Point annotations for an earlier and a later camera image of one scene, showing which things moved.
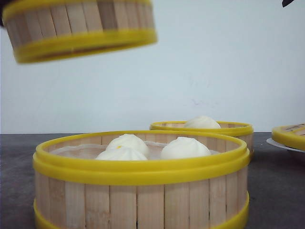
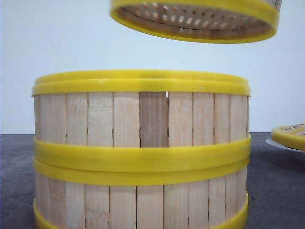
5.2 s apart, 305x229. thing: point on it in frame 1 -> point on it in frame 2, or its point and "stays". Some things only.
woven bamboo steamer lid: [292, 135] stays
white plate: [273, 142] stays
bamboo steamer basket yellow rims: [208, 124] -> [201, 21]
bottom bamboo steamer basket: [142, 179] stays
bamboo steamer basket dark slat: [46, 31] -> [141, 120]
